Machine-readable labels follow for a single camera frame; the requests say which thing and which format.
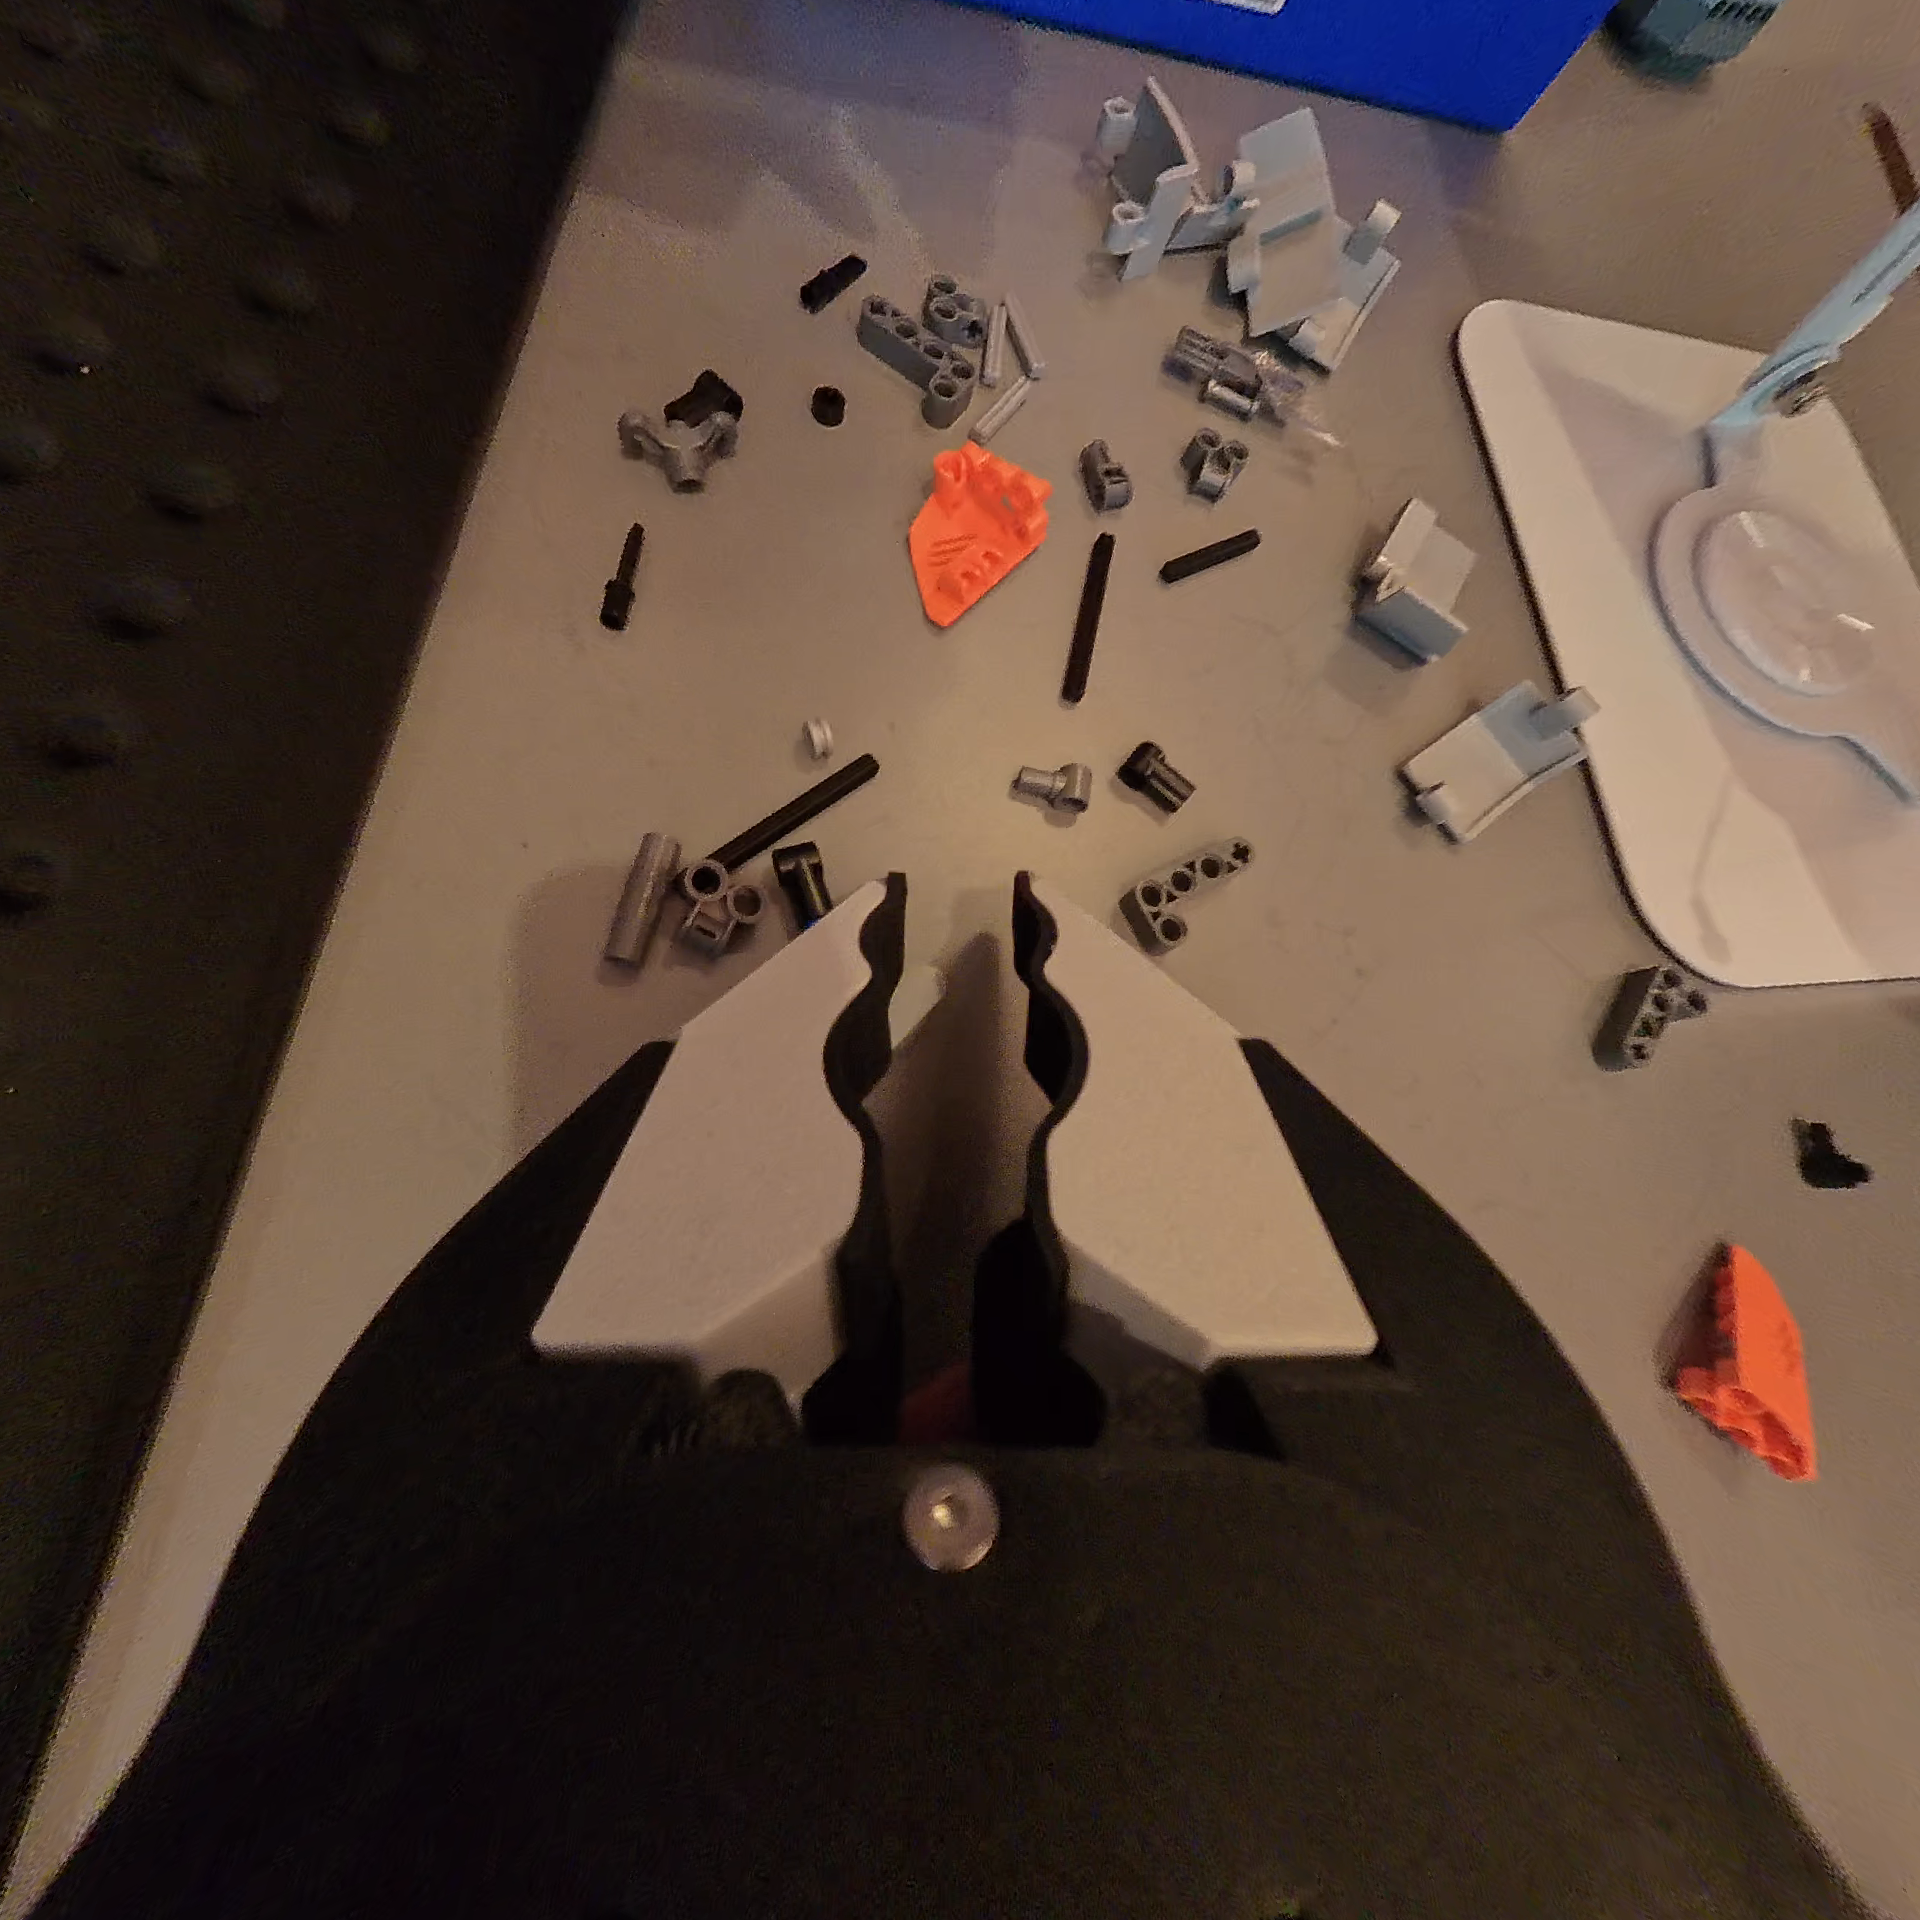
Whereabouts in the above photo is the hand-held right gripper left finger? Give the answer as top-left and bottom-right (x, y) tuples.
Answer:
(535, 873), (912, 1426)

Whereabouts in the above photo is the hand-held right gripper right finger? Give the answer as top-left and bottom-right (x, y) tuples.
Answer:
(1007, 873), (1375, 1435)

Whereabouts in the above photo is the blue plastic bin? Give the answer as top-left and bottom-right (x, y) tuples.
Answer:
(960, 0), (1623, 130)

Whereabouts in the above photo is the dark grey bent beam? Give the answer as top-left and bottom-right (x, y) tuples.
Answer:
(1121, 842), (1256, 952)

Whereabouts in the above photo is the grey tube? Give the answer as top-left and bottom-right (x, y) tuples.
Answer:
(608, 835), (681, 970)

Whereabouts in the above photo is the medium black axle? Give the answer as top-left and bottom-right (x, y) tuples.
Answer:
(710, 755), (885, 873)

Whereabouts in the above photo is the dark grey short beam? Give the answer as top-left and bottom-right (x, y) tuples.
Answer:
(1593, 968), (1711, 1071)

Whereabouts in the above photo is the orange triangular panel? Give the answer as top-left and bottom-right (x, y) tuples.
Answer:
(909, 445), (1050, 633)
(1670, 1243), (1819, 1484)

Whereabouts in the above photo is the long black axle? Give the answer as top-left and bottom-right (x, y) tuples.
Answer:
(1063, 535), (1118, 706)

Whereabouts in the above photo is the grey axle connector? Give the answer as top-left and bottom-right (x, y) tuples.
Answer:
(1199, 325), (1286, 424)

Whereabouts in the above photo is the white book stand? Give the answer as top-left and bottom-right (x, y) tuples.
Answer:
(1455, 211), (1920, 985)

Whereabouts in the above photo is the small grey blue device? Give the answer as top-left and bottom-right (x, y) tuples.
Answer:
(1615, 0), (1786, 77)

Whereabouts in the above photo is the light grey bracket piece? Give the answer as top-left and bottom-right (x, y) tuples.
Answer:
(1350, 499), (1471, 664)
(1399, 685), (1598, 837)

